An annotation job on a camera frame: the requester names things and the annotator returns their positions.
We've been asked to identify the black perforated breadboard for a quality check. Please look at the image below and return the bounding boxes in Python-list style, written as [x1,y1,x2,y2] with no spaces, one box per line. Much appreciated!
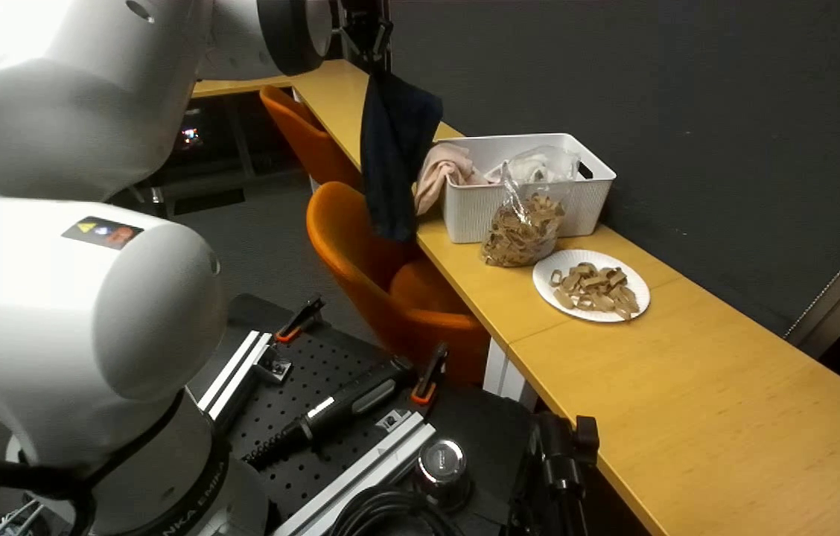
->
[224,327,415,525]

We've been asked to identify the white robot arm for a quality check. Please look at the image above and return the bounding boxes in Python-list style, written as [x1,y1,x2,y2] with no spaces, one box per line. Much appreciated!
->
[0,0,337,536]

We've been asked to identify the far orange chair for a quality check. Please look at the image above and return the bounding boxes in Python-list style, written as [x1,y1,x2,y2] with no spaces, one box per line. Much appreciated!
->
[260,86,361,187]

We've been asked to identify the white plate of snacks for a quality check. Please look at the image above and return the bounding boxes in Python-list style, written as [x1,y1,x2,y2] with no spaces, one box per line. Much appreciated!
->
[532,250,651,324]

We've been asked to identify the black camera tripod mount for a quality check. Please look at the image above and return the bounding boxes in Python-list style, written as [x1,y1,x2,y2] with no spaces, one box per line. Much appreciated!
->
[505,411,599,536]

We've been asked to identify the orange chair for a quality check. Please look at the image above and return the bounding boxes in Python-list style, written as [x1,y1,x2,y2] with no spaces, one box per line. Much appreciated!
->
[304,183,489,387]
[260,86,361,187]

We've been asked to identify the black orange bar clamp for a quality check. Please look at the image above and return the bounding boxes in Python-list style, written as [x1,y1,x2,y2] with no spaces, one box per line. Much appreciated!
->
[412,346,446,409]

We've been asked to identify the dark blue shirt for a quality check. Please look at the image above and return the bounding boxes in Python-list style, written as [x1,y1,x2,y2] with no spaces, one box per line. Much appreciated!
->
[361,73,443,241]

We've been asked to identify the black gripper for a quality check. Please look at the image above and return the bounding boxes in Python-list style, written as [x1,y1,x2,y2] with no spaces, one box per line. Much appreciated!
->
[343,0,394,68]

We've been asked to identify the round metal knob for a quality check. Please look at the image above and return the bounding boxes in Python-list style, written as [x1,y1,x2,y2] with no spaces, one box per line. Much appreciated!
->
[416,439,474,513]

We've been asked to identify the black handle tool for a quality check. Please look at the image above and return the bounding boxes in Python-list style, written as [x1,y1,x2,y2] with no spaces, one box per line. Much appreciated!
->
[245,366,412,469]

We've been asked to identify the light pink shirt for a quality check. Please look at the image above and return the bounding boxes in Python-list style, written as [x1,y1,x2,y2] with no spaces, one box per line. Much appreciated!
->
[412,143,476,215]

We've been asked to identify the white plastic basket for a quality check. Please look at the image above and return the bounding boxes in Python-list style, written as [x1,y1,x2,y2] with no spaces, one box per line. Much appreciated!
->
[443,131,616,241]

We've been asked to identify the grey aluminium rail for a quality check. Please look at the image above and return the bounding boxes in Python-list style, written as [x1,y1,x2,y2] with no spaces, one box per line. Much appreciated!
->
[197,330,270,419]

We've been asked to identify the clear bag of snacks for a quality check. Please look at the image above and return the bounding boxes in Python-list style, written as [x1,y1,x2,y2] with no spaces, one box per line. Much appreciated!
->
[480,168,566,268]

